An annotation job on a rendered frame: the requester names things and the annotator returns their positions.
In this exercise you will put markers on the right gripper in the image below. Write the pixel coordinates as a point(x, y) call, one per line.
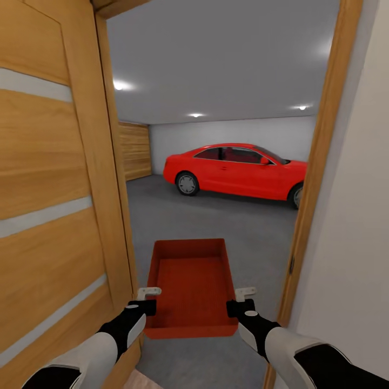
point(233, 306)

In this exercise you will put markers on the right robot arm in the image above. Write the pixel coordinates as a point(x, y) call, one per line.
point(303, 362)

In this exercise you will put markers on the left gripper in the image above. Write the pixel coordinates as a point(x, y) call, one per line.
point(150, 306)

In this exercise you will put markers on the garage door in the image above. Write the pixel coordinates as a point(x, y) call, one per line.
point(135, 149)

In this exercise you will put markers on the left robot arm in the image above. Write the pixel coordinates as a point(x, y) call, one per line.
point(87, 365)

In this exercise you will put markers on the storage box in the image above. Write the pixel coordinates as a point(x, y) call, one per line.
point(196, 283)

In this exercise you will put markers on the car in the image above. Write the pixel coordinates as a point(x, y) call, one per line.
point(237, 169)

